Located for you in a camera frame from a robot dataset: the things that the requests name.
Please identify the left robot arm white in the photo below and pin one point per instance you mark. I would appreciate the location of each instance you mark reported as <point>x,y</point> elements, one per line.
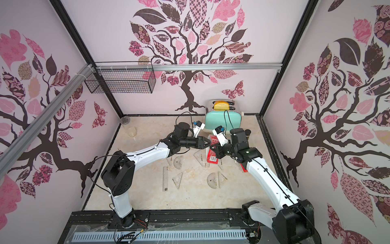
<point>119,173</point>

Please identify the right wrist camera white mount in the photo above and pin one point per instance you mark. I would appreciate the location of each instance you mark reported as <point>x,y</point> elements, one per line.
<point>219,132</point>

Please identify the white slotted cable duct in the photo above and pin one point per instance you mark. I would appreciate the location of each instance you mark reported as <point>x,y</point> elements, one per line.
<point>174,236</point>

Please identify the yellow toast slice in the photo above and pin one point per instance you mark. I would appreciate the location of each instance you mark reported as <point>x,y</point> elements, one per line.
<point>221,106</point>

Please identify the clear straight ruler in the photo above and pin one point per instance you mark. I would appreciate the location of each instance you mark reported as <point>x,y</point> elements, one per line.
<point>165,179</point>

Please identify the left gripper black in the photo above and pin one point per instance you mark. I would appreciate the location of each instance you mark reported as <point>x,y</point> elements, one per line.
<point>200,143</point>

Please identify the mint green toaster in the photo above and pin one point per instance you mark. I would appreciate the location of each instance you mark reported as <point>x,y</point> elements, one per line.
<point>229,119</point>

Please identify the black wire basket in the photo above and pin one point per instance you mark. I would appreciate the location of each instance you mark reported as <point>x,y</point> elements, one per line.
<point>122,78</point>

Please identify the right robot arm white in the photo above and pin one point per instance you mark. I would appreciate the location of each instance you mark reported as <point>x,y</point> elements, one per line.
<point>291,219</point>

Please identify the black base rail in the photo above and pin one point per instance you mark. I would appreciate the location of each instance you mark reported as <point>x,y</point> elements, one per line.
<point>235,217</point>

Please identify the clear triangle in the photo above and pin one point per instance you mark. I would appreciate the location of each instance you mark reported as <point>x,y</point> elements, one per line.
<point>220,164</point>
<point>221,180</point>
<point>199,157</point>

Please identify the aluminium rail left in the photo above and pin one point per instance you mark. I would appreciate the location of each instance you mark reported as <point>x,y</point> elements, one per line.
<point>16,149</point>

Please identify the clear glass jar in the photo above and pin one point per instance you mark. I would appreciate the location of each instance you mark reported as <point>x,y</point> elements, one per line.
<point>128,127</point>

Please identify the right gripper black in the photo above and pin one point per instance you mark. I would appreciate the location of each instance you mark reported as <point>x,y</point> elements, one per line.
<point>226,149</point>

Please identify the aluminium rail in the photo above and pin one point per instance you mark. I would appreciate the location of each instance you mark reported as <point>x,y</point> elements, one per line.
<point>192,67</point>
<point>16,149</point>

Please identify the clear triangle set square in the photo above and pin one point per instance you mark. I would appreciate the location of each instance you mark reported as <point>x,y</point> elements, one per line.
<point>177,180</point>

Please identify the clear protractor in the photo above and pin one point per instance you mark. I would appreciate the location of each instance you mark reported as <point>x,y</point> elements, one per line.
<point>212,181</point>
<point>178,162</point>

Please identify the aluminium rail back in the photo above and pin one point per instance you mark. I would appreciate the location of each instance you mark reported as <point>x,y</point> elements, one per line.
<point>192,67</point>

